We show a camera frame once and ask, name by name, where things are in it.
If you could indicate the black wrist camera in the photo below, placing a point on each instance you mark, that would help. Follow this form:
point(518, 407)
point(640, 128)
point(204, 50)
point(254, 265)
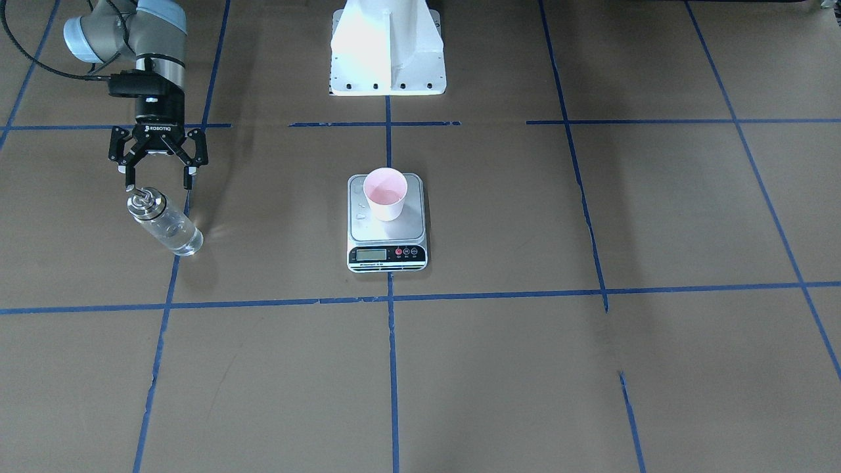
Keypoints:
point(139, 84)

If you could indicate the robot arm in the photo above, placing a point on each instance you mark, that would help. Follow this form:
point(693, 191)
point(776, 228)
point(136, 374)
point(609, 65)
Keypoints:
point(152, 35)

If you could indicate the glass sauce bottle metal spout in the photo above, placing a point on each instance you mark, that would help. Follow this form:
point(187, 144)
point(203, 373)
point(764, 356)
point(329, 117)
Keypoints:
point(164, 221)

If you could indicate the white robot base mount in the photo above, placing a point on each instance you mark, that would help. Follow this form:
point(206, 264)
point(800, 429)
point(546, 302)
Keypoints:
point(387, 48)

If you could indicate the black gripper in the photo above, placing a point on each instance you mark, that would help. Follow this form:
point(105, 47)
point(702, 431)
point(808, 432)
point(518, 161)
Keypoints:
point(157, 112)

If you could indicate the pink plastic cup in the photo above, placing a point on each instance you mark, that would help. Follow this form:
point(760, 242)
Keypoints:
point(385, 190)

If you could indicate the silver digital kitchen scale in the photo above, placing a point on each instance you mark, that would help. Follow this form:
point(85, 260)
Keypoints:
point(375, 246)

